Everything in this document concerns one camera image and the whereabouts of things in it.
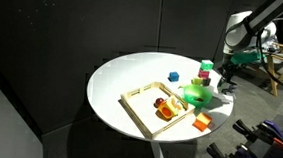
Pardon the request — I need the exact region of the green plastic bowl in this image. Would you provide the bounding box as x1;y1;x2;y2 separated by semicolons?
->
182;83;214;108

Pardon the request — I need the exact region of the green camera mount plate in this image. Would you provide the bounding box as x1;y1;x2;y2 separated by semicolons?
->
230;49;268;68

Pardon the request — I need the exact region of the blue block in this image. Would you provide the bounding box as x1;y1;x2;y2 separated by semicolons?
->
167;71;180;84

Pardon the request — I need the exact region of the white table pedestal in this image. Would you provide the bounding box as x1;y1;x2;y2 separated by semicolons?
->
149;141;171;158

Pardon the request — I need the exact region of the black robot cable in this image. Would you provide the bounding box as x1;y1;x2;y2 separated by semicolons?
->
252;15;283;92

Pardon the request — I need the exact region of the magenta block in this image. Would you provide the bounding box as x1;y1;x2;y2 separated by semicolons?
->
198;69;211;80

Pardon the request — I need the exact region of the grey block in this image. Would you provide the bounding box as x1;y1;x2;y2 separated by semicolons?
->
201;76;213;88

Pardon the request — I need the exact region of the colourful picture soft cube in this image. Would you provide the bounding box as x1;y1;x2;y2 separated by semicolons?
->
156;94;184;121

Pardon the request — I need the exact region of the dark red ball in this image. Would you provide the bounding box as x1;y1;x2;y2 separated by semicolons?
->
154;97;165;109

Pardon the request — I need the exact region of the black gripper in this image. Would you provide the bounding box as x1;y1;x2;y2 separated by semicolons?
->
216;61;243;90

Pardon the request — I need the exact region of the yellow-green block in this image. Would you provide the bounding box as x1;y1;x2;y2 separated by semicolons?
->
190;76;205;86

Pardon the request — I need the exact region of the wooden tray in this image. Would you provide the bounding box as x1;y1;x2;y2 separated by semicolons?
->
116;79;197;143

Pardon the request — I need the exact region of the green block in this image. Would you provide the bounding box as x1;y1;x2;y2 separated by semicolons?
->
199;59;215;72

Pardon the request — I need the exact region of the wooden chair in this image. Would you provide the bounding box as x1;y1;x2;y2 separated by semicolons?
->
263;41;283;98

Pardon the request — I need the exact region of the orange block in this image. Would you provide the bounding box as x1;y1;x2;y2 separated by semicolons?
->
192;111;214;133

